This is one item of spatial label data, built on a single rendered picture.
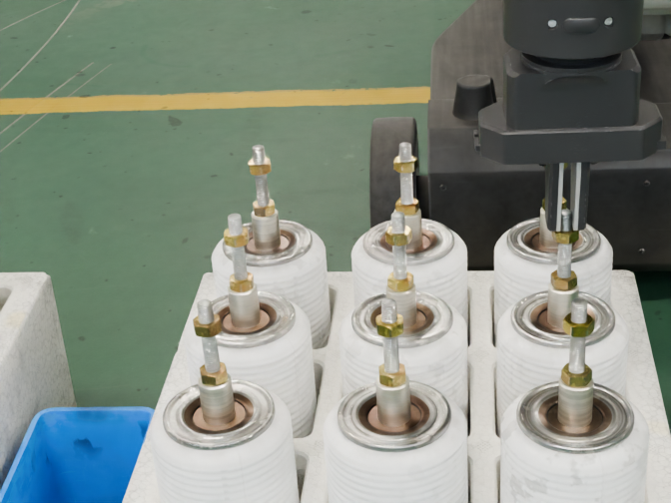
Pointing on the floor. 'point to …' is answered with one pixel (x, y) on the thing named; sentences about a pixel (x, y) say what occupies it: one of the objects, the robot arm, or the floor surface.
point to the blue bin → (77, 455)
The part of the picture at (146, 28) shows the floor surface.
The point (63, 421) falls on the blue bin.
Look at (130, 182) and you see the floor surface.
